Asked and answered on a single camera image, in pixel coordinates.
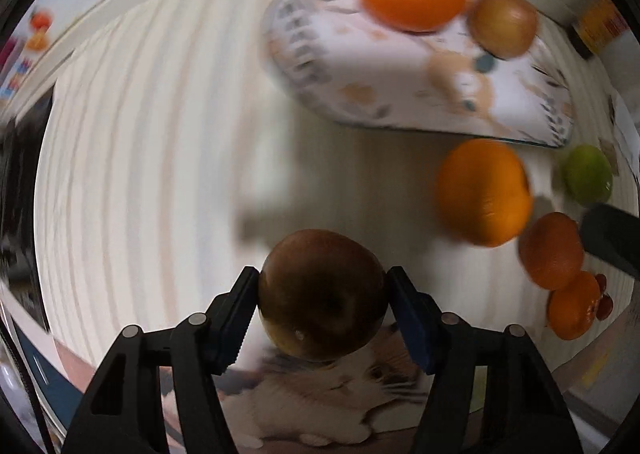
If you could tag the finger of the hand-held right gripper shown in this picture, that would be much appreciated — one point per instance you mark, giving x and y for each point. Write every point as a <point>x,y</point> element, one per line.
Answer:
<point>612,236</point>

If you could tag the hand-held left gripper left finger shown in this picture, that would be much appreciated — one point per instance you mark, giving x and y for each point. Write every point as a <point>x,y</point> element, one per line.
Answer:
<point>235,324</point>

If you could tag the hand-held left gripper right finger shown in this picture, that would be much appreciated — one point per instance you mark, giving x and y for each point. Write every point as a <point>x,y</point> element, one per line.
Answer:
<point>415,329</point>

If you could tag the dark red-orange tangerine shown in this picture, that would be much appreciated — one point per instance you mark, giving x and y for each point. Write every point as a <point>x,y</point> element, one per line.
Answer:
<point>551,250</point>

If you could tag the green lime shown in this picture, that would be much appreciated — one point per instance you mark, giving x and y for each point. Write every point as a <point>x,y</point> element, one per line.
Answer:
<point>589,174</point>

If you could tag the orange tangerine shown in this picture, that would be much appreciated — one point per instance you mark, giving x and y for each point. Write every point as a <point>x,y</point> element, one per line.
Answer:
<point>485,191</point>
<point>573,306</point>

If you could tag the brown apple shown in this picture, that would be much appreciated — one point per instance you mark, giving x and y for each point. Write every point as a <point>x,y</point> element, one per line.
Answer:
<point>322,294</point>
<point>505,23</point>

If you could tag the printed oval plate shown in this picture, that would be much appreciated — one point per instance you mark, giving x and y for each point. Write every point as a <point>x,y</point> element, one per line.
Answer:
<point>350,83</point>

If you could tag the blue cabinet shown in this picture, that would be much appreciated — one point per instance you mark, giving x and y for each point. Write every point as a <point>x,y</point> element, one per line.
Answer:
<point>50,384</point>

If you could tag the soy sauce bottle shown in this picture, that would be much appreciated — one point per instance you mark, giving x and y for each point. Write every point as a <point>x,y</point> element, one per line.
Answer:
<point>600,26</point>

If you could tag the colourful wall sticker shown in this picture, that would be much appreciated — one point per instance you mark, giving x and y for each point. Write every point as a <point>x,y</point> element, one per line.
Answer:
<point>37,28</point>

